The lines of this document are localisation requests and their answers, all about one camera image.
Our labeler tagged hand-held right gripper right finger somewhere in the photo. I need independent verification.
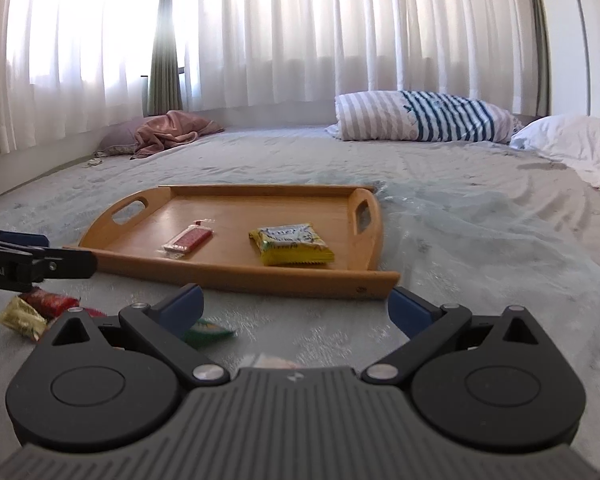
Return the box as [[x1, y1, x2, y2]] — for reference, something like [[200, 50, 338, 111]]
[[361, 286, 556, 387]]

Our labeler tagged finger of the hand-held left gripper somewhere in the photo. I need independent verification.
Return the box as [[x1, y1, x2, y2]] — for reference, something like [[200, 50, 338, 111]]
[[30, 249, 98, 283], [0, 228, 50, 256]]

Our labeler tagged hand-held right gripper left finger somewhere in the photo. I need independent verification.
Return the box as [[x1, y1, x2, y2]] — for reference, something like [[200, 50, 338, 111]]
[[39, 282, 231, 388]]

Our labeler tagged green snack packet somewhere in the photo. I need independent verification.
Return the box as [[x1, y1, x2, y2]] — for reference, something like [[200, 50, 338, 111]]
[[182, 317, 237, 350]]

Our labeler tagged dark red snack bar packet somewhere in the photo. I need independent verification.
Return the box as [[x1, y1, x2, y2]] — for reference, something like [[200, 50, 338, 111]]
[[22, 287, 81, 318]]

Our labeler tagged gold snack packet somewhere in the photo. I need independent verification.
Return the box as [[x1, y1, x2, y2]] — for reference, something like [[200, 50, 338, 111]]
[[0, 296, 48, 343]]

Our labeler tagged slim red white snack packet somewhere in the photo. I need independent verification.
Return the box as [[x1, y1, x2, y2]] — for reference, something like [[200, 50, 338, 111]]
[[162, 218, 214, 257]]

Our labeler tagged wooden tray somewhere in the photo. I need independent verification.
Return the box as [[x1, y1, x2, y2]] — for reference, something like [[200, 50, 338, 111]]
[[62, 184, 401, 302]]

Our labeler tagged pale pink snack packet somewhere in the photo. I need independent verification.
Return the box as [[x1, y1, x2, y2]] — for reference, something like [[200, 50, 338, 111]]
[[242, 352, 301, 371]]

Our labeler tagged yellow snack packet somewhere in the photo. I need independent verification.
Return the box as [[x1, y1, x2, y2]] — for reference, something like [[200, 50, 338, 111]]
[[248, 224, 336, 267]]

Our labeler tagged purple pillow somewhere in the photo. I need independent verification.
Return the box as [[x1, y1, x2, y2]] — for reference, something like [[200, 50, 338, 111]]
[[95, 119, 146, 157]]

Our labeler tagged pink blanket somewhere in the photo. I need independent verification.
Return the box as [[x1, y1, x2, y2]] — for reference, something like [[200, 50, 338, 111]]
[[130, 110, 226, 160]]

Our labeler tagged striped pillow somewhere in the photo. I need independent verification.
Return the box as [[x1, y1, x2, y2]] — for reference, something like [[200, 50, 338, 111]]
[[326, 90, 523, 143]]

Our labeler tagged white sheer curtain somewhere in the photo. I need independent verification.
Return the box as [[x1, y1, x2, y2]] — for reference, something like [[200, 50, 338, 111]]
[[172, 0, 551, 111], [5, 0, 163, 128]]

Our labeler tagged white pillow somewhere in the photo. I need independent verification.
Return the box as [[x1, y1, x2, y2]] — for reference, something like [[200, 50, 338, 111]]
[[509, 114, 600, 193]]

